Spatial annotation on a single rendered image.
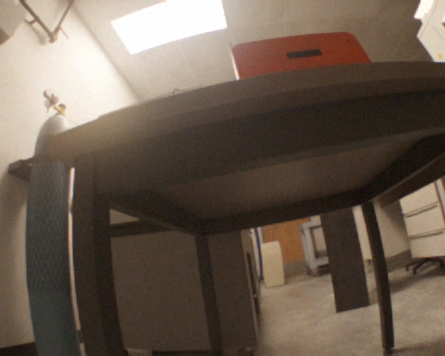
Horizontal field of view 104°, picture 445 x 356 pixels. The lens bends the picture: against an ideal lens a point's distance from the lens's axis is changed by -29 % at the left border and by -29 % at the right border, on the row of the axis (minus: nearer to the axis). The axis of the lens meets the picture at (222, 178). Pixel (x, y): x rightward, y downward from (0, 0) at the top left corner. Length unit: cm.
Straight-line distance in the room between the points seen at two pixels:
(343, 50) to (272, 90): 58
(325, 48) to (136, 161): 67
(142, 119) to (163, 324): 98
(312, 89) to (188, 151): 16
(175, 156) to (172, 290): 86
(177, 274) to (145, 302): 21
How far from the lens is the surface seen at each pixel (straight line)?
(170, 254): 109
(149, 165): 31
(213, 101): 28
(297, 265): 509
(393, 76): 34
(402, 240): 285
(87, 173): 35
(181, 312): 110
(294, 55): 77
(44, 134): 144
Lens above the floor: 52
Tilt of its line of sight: 19 degrees up
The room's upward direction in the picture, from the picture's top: 9 degrees counter-clockwise
